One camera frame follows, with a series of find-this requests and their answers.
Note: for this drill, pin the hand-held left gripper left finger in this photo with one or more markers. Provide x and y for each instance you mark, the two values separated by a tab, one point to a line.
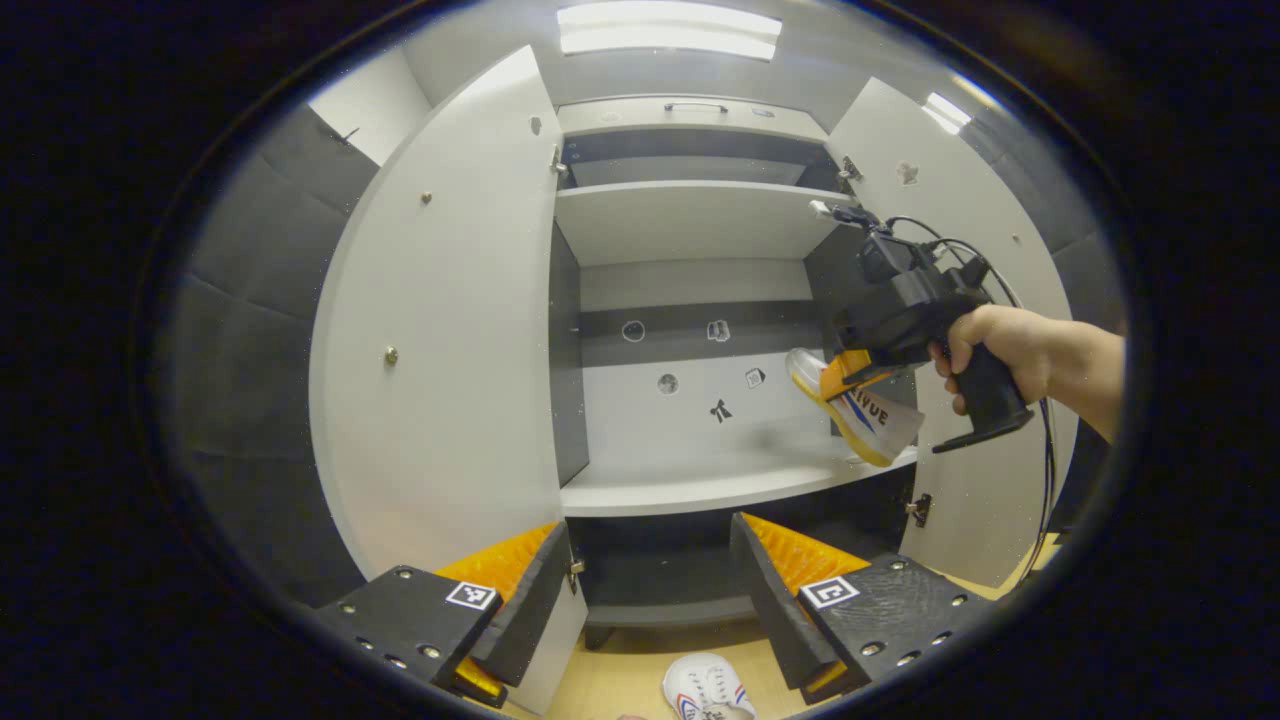
530	600

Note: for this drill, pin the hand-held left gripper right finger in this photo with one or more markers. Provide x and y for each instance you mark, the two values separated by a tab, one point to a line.
765	600

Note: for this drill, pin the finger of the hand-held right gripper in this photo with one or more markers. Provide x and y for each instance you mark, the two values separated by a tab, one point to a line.
848	372

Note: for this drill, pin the white canvas shoe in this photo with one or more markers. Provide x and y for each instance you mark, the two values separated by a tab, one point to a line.
705	690
880	425

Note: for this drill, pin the grey cabinet door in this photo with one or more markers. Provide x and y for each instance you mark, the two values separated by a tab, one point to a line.
975	500
450	350

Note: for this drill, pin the grey shoe cabinet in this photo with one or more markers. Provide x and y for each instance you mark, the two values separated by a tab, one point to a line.
690	225

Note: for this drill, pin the small ceiling light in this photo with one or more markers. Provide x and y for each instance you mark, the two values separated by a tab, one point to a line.
945	112

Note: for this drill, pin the large ceiling light panel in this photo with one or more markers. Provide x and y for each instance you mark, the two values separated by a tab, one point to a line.
668	30

